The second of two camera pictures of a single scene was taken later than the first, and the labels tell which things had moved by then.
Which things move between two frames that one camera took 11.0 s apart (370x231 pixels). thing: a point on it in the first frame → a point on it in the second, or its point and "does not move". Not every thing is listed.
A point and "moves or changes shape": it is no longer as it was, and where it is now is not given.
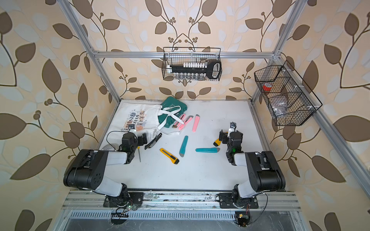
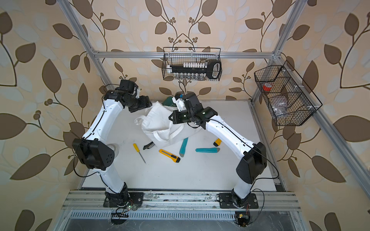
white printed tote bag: (144, 119) moves or changes shape
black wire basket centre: (191, 63) does not move
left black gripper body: (139, 142) → (140, 103)
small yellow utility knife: (217, 142) does not move
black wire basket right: (288, 105) does not move
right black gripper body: (224, 136) → (184, 116)
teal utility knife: (182, 149) does not move
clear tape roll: (110, 147) does not move
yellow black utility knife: (173, 159) does not move
